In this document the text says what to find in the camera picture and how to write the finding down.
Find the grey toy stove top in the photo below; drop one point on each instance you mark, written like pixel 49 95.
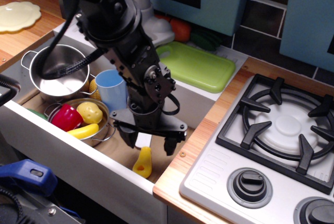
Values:
pixel 205 184

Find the grey stove knob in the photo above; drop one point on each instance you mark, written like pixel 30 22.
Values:
pixel 314 210
pixel 249 188

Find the blue clamp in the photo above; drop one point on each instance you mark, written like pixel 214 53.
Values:
pixel 29 176

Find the yellow handled toy knife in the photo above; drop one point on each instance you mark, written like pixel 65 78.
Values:
pixel 143 165

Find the green toy item in sink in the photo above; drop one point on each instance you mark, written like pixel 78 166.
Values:
pixel 41 115

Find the steel pot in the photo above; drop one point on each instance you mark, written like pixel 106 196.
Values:
pixel 59 75

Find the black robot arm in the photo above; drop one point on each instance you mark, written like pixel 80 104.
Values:
pixel 114 28

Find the green cutting board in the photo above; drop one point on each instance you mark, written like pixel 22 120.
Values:
pixel 196 67

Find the red toy pepper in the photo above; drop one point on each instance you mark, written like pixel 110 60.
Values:
pixel 67 118

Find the steel pan with handles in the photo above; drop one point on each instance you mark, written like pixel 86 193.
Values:
pixel 104 125

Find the toy corn cob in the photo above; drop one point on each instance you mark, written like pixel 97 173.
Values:
pixel 93 90

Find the white sink basin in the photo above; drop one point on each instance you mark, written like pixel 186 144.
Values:
pixel 102 172

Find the pale yellow plate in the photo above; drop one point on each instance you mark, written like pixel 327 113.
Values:
pixel 19 15

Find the light blue plastic cup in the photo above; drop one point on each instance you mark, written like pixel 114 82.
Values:
pixel 112 89

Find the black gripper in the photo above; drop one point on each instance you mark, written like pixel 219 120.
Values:
pixel 133 120

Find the yellow toy banana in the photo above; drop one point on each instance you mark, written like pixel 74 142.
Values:
pixel 84 132

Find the grey toy faucet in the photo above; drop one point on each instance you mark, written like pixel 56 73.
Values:
pixel 159 30

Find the dark green toy vegetable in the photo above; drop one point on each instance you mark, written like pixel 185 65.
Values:
pixel 205 40

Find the yellow toy potato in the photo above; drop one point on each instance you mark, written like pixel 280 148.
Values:
pixel 90 112

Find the teal box right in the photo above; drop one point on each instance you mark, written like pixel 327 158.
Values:
pixel 308 32

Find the orange toy tomato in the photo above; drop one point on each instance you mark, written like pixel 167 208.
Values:
pixel 182 29

